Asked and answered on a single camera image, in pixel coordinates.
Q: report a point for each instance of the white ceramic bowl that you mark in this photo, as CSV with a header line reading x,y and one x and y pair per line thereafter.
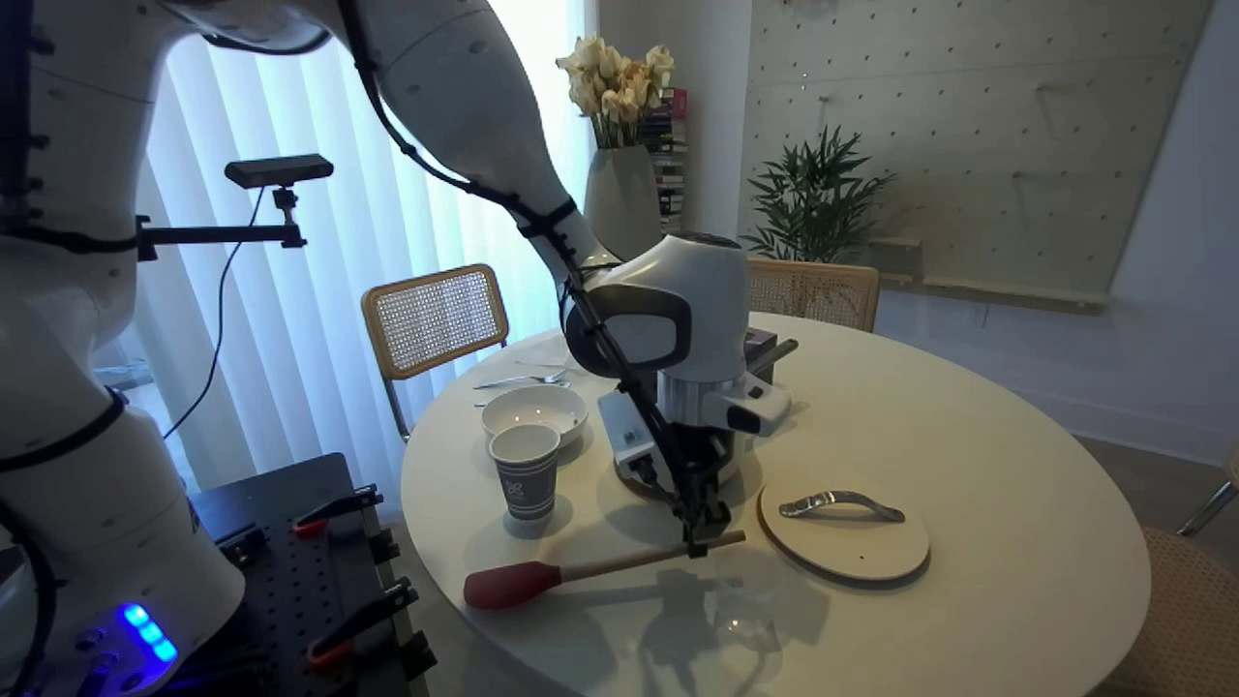
x,y
556,410

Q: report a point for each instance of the woven cane chair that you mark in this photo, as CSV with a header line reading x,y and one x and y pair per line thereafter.
x,y
427,322

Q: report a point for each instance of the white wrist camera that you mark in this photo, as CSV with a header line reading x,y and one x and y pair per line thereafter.
x,y
757,412

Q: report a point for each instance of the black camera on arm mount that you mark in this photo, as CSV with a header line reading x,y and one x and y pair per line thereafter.
x,y
271,189

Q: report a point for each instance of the white pot lid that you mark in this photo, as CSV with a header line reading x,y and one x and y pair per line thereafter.
x,y
844,533

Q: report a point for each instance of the clear drinking glass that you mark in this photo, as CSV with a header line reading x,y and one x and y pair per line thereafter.
x,y
748,641

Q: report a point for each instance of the silver fork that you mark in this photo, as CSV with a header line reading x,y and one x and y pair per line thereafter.
x,y
524,382

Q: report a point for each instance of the potted green plant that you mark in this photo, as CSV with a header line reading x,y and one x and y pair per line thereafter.
x,y
815,200

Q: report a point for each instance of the blue white paper cup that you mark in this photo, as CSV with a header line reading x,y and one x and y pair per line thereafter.
x,y
529,469

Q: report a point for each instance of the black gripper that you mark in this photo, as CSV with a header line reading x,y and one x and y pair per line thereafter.
x,y
693,461

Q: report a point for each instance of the black equipment cart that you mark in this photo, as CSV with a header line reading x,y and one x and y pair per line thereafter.
x,y
321,610

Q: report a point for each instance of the white flower bouquet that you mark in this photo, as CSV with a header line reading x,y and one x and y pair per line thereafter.
x,y
617,91

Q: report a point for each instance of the red silicone spatula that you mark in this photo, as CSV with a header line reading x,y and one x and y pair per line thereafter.
x,y
508,588

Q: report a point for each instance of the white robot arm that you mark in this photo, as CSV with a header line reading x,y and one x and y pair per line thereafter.
x,y
453,100

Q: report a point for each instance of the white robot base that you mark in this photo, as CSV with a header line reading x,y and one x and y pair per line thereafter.
x,y
124,584

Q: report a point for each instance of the white pot with handle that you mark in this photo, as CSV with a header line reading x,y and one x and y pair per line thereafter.
x,y
635,453

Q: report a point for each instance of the beige upholstered chair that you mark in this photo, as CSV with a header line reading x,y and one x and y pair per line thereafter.
x,y
827,292

